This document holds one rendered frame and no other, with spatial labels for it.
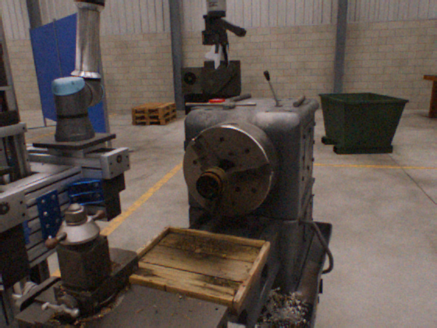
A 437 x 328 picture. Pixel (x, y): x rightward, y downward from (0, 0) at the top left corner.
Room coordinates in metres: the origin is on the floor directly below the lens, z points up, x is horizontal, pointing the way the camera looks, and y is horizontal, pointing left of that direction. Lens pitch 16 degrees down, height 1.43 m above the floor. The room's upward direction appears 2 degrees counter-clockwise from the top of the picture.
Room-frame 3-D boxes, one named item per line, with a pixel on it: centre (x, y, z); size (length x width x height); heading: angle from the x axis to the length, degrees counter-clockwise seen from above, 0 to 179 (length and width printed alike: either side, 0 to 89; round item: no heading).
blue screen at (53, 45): (7.26, 3.09, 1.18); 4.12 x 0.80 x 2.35; 39
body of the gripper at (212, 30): (1.46, 0.00, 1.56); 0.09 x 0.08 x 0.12; 68
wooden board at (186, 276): (0.89, 0.08, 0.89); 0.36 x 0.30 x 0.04; 68
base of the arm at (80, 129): (1.38, 0.57, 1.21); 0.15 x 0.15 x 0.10
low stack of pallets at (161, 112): (9.19, 1.65, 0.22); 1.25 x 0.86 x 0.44; 170
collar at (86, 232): (0.62, 0.28, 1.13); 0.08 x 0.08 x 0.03
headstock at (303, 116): (1.54, -0.17, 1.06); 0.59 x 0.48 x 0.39; 158
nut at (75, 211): (0.62, 0.28, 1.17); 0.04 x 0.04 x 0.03
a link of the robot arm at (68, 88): (1.38, 0.57, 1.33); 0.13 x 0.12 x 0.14; 175
